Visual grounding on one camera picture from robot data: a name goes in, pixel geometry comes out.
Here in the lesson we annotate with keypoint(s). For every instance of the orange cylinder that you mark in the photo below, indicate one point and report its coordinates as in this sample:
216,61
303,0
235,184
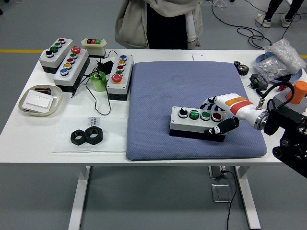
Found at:
301,92

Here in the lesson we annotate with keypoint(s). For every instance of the dark brown small item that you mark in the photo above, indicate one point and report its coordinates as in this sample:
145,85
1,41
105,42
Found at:
43,90

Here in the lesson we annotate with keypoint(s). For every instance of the red clip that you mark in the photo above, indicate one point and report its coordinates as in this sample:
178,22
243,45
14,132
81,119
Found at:
281,88

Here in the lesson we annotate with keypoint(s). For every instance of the silver floor outlet plate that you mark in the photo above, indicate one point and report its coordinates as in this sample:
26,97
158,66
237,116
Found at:
220,192

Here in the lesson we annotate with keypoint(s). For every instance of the white card with red dot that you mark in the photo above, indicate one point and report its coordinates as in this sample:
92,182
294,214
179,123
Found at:
199,57

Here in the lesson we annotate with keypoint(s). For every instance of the cream switch box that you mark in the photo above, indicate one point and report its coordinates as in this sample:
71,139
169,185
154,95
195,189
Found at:
96,49

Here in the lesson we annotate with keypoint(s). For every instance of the blue-grey textured mat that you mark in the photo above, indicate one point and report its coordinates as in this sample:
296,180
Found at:
156,100

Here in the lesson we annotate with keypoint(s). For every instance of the white wall switch plate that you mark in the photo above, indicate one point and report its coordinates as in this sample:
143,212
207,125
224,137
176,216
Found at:
37,100

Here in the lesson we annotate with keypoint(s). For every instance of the black metal gear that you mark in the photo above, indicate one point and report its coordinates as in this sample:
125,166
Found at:
243,70

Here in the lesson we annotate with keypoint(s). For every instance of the four-button control box with selector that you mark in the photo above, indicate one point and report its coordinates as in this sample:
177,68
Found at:
174,119

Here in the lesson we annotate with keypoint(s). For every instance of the green tape roll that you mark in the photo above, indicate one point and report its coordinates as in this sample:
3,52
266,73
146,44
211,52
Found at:
98,83

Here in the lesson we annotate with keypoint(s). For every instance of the five-button box with mushroom stop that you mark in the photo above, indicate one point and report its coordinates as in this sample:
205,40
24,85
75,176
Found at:
128,69

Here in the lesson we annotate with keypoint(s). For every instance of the small black plug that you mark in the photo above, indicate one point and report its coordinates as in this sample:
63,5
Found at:
259,92

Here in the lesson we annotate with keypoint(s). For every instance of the white rounded tray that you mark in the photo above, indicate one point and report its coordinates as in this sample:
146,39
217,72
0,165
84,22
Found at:
54,92

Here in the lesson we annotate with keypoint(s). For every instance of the grey block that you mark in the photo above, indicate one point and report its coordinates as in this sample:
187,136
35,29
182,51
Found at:
281,98

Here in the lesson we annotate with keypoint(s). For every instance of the bubble wrap bag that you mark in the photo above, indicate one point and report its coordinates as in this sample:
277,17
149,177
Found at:
287,55

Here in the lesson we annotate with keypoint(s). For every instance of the long five-button control box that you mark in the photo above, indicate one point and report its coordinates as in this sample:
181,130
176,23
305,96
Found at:
76,69

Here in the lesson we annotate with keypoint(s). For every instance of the clear plastic bag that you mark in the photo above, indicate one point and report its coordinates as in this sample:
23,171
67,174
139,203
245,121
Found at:
112,134

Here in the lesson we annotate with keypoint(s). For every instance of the person in white shoes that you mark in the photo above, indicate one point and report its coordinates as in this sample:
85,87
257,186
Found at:
263,22

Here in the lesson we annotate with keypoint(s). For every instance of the black hex nut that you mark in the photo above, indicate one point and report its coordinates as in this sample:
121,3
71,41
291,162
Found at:
74,141
96,140

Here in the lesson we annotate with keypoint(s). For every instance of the black electronic module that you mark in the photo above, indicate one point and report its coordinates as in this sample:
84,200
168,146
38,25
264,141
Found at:
260,82

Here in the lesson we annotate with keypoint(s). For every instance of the white table leg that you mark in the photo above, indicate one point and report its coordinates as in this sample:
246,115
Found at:
78,203
249,203

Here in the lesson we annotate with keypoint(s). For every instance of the clear bag of metal parts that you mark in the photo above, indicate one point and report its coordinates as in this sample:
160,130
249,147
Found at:
271,67

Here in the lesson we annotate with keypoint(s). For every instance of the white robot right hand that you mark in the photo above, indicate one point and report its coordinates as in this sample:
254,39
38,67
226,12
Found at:
239,105

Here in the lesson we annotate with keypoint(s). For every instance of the grey box under table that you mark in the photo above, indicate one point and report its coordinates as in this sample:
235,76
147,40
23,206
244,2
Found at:
216,172

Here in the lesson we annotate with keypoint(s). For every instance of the blue plate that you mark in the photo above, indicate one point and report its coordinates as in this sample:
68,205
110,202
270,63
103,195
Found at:
296,76

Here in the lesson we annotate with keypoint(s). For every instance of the black power adapter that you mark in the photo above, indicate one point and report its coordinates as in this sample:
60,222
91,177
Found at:
106,65

